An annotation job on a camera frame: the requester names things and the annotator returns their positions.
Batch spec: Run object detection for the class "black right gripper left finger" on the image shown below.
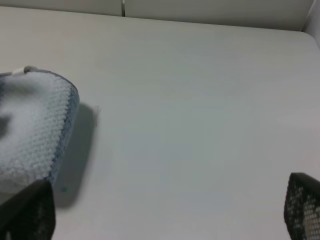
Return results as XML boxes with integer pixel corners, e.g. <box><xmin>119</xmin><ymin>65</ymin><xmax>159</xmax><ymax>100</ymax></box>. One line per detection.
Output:
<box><xmin>0</xmin><ymin>180</ymin><xmax>56</xmax><ymax>240</ymax></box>

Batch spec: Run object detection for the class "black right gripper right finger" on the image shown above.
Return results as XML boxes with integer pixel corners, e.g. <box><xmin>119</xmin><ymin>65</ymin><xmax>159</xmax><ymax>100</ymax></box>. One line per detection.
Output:
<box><xmin>283</xmin><ymin>172</ymin><xmax>320</xmax><ymax>240</ymax></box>

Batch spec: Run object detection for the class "blue white striped towel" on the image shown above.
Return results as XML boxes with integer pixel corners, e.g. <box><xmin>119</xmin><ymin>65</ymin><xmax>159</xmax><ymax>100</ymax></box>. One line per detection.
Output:
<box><xmin>0</xmin><ymin>66</ymin><xmax>80</xmax><ymax>194</ymax></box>

